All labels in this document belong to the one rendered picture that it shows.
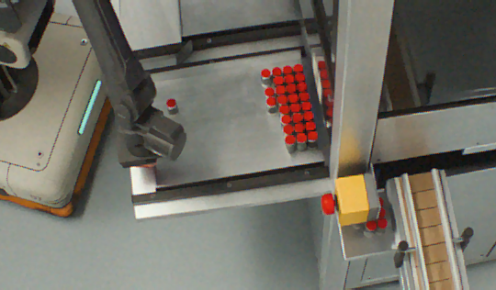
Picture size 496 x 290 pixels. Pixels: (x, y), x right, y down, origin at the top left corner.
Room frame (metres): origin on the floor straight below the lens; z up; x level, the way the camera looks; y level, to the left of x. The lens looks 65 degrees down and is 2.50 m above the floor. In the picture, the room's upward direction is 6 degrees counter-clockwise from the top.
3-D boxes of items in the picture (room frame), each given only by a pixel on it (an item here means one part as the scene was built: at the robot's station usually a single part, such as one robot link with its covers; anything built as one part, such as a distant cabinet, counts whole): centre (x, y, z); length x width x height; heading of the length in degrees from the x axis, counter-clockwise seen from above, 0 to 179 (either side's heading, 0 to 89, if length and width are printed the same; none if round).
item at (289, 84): (0.81, -0.08, 0.90); 0.18 x 0.02 x 0.05; 3
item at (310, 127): (0.81, -0.11, 0.90); 0.18 x 0.02 x 0.05; 3
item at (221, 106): (0.80, 0.05, 0.90); 0.34 x 0.26 x 0.04; 93
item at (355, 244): (0.55, -0.21, 0.87); 0.14 x 0.13 x 0.02; 92
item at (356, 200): (0.56, -0.17, 1.00); 0.08 x 0.07 x 0.07; 92
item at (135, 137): (0.72, 0.22, 1.08); 0.07 x 0.06 x 0.07; 56
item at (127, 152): (0.72, 0.22, 1.02); 0.10 x 0.07 x 0.07; 93
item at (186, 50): (0.96, 0.18, 0.91); 0.14 x 0.03 x 0.06; 92
